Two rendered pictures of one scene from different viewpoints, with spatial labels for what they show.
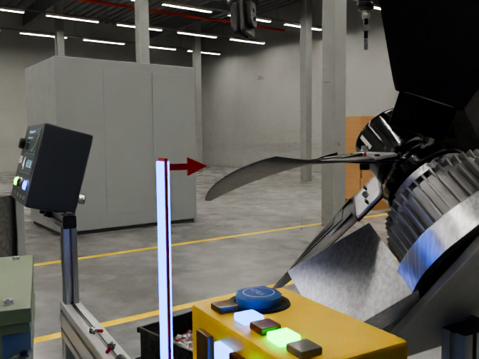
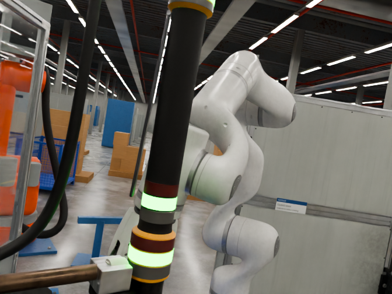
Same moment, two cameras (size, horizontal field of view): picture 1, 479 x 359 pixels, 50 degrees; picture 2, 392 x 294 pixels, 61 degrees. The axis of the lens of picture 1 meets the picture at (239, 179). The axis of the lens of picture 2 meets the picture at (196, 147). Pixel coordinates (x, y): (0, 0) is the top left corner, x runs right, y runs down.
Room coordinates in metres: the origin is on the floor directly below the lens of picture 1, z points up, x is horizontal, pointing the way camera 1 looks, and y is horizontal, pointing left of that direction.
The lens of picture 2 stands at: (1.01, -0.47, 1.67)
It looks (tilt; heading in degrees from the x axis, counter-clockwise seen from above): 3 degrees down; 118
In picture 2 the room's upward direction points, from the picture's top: 9 degrees clockwise
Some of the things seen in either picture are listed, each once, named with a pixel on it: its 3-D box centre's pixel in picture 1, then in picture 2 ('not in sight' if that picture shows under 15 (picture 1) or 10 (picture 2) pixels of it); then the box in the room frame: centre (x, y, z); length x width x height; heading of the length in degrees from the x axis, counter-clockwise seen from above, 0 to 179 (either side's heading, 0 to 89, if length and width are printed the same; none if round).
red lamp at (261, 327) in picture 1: (265, 326); not in sight; (0.38, -0.02, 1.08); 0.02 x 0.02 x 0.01; 30
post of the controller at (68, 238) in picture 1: (69, 258); not in sight; (1.12, 0.37, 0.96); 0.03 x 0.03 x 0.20; 30
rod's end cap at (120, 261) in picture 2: not in sight; (115, 269); (0.83, -0.23, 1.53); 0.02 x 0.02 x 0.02; 65
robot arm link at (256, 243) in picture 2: not in sight; (244, 258); (0.73, 0.49, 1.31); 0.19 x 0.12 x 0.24; 3
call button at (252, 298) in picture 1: (258, 300); not in sight; (0.44, -0.02, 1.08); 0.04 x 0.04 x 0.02
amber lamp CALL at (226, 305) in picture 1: (224, 306); not in sight; (0.43, 0.01, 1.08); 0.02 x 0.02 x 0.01; 30
